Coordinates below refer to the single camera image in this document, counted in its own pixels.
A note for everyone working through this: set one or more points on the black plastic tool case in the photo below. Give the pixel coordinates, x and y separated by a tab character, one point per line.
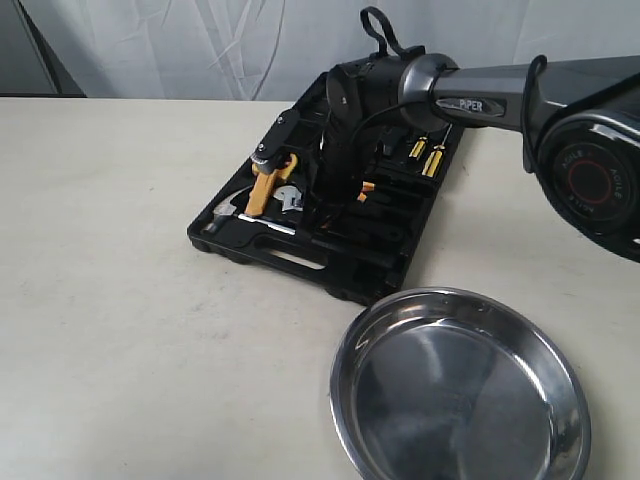
360	252

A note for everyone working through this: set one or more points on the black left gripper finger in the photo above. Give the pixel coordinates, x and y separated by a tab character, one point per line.
268	156

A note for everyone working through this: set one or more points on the yellow handled utility knife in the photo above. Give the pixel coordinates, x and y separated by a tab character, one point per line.
265	184

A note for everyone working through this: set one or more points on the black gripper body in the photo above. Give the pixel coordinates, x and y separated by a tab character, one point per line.
340	166

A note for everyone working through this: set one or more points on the white backdrop cloth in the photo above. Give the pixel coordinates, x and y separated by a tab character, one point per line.
271	50

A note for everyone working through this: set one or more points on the yellow precision screwdriver left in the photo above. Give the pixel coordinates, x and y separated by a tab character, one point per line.
418	148

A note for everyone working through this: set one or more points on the yellow black tool handle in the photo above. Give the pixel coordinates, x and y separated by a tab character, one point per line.
367	187

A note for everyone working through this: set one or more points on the yellow precision screwdriver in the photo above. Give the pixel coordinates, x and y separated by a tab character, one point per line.
418	148
435	157

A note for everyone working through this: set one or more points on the yellow precision screwdriver right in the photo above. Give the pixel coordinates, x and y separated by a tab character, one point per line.
435	157

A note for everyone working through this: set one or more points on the round stainless steel tray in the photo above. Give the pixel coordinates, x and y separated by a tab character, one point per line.
443	383

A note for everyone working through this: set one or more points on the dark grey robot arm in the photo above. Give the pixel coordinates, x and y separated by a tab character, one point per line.
578	120

